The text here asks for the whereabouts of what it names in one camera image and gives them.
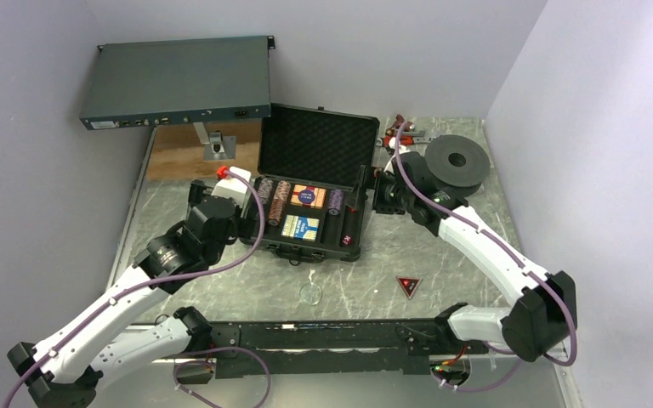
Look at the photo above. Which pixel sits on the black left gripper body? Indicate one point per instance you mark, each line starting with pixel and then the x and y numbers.
pixel 241 226

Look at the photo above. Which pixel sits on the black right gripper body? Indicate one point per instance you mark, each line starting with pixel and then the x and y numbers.
pixel 388 197

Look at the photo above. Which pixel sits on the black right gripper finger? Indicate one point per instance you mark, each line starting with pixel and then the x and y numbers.
pixel 367 177
pixel 357 197

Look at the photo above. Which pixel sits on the black poker set case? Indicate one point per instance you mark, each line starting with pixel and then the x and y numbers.
pixel 321 148

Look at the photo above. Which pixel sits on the brown poker chip stack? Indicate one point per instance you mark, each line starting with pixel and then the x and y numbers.
pixel 276 213

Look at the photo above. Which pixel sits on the red black triangle button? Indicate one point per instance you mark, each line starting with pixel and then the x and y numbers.
pixel 408 285

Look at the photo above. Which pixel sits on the clear round dealer disc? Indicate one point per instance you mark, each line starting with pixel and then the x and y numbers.
pixel 310 294

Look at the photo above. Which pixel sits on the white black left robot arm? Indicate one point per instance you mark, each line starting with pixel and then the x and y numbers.
pixel 69 368

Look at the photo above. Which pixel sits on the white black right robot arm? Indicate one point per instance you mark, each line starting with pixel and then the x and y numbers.
pixel 541 311

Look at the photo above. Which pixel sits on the purple poker chip stack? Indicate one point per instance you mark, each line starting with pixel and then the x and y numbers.
pixel 335 202

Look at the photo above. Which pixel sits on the orange card deck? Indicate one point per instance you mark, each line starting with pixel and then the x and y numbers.
pixel 308 196

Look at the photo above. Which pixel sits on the red grey clamp tool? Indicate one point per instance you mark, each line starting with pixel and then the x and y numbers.
pixel 407 138

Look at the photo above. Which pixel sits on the blue card deck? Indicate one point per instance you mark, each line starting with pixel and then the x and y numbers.
pixel 300 228

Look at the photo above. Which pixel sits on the black filament spool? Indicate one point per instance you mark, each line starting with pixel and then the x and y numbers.
pixel 458 163

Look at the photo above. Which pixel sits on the brown wooden board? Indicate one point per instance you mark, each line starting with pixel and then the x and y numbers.
pixel 178 154

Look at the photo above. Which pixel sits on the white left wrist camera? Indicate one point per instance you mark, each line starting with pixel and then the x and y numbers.
pixel 232 184

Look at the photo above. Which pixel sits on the grey metal bracket stand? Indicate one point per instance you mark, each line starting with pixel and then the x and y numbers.
pixel 217 147

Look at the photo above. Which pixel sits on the grey rack network switch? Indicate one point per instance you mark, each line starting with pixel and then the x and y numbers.
pixel 142 84

